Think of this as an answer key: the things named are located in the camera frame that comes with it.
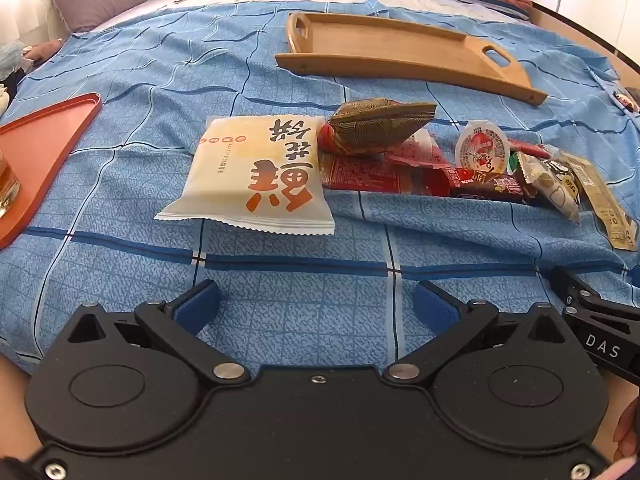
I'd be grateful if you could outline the brown swirl-pattern snack packet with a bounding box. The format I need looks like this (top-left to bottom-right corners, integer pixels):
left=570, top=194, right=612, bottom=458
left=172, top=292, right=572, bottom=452
left=327, top=99, right=438, bottom=155

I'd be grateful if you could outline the flat red snack packet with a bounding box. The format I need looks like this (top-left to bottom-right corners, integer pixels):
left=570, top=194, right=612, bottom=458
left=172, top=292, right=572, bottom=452
left=318, top=152, right=422, bottom=195

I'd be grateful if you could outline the wooden bed frame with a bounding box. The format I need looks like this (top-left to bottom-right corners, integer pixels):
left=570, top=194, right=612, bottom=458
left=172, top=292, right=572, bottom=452
left=529, top=2, right=640, bottom=72

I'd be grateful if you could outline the red clear-edged sachet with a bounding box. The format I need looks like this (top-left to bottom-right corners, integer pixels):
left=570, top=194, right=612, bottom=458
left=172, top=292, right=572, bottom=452
left=384, top=130, right=453, bottom=170

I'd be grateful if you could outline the wooden tray with handles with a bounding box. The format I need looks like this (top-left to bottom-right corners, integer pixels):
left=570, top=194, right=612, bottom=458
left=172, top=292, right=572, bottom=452
left=274, top=11, right=549, bottom=108

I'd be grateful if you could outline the person's right hand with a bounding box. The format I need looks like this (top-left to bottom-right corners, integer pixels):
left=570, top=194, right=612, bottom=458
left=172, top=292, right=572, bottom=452
left=613, top=403, right=640, bottom=463

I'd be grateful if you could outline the beige stick packet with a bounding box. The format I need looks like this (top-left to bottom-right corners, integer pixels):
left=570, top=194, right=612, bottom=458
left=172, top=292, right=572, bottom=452
left=564, top=152, right=639, bottom=251

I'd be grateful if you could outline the blue checked bedspread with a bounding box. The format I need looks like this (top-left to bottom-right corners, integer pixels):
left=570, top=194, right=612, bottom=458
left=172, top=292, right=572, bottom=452
left=0, top=0, right=640, bottom=377

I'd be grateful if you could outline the round jelly cup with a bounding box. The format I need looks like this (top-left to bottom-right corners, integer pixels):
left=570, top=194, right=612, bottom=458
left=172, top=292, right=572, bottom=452
left=454, top=119, right=512, bottom=171

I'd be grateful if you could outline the glass of tea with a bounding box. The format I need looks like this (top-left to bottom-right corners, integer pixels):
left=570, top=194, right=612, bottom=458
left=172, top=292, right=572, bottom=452
left=0, top=147, right=22, bottom=219

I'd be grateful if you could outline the thin red stick packet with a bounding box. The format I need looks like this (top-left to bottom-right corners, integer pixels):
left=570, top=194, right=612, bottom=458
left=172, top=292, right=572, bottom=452
left=507, top=139, right=552, bottom=159

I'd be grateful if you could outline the red plastic tray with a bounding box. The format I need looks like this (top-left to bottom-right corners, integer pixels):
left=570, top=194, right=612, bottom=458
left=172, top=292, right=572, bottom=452
left=0, top=92, right=104, bottom=250

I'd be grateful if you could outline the white orange-print snack packet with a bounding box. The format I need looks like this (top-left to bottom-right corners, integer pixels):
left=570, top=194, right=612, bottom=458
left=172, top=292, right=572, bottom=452
left=154, top=114, right=336, bottom=236

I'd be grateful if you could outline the clear black-print small packet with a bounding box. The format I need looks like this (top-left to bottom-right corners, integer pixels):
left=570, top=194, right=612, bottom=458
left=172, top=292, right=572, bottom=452
left=544, top=157, right=585, bottom=206

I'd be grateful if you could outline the dark red snack bar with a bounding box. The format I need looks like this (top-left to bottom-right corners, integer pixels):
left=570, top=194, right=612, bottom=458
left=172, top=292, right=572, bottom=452
left=446, top=167, right=540, bottom=206

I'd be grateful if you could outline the gold brown candy packet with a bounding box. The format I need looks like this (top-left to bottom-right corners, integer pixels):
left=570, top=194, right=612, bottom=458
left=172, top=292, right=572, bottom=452
left=515, top=152, right=581, bottom=224

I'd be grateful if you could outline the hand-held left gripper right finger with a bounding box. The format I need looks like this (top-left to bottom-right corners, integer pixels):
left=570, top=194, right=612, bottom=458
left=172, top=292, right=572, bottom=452
left=382, top=280, right=569, bottom=386

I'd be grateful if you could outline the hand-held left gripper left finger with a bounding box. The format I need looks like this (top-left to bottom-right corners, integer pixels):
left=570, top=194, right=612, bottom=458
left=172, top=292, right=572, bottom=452
left=66, top=279, right=251, bottom=386

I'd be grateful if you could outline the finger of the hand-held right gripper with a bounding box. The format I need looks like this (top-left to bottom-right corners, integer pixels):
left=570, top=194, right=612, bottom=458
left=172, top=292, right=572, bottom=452
left=550, top=265, right=640, bottom=312

